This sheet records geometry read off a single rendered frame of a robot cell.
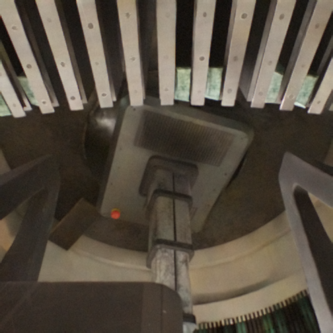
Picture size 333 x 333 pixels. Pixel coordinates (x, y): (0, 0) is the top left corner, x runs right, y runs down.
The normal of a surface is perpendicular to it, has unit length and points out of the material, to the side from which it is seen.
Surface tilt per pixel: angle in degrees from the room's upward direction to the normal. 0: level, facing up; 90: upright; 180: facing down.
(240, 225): 0
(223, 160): 0
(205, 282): 90
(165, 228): 90
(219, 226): 0
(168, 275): 90
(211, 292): 90
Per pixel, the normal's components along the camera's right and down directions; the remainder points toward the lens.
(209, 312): -0.29, -0.76
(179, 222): 0.29, -0.76
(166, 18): 0.01, 0.60
